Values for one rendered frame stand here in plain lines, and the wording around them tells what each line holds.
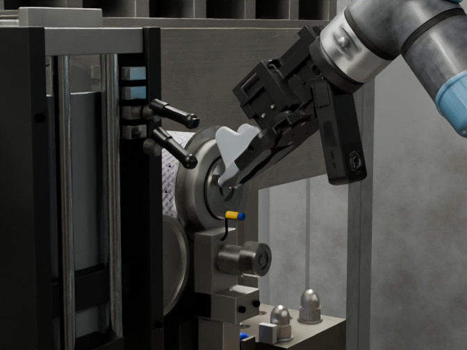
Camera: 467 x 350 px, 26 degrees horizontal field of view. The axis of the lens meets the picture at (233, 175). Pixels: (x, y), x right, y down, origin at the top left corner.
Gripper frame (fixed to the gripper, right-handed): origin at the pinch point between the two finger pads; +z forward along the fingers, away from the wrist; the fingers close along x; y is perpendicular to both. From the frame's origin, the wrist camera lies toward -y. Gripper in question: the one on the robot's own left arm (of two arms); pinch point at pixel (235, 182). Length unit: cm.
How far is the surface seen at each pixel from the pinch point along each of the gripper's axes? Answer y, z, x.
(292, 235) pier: 35, 126, -208
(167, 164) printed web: 6.2, 4.1, 3.7
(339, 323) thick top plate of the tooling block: -17.7, 15.0, -25.7
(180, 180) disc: 3.3, 3.1, 4.7
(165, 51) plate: 34, 19, -33
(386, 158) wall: 40, 91, -235
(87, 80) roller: 12.5, -4.7, 19.9
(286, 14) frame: 40, 15, -72
